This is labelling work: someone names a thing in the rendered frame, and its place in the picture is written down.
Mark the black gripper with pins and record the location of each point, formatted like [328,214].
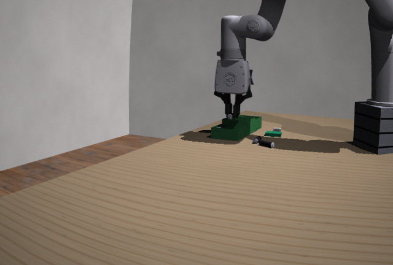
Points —
[232,77]

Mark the green bins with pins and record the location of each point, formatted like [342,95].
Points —
[236,128]

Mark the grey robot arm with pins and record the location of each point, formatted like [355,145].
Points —
[262,26]

